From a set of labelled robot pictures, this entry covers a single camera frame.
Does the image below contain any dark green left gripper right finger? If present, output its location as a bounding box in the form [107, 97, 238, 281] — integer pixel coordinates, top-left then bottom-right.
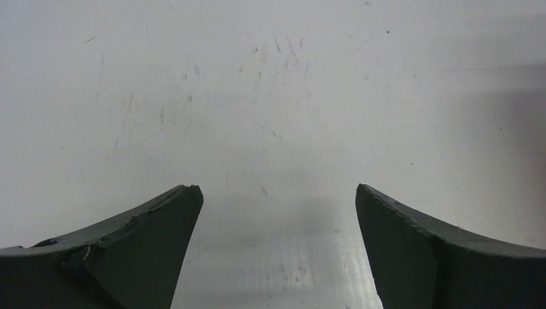
[355, 184, 545, 308]

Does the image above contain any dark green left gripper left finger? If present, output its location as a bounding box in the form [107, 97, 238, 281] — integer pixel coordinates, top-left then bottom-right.
[1, 185, 203, 308]

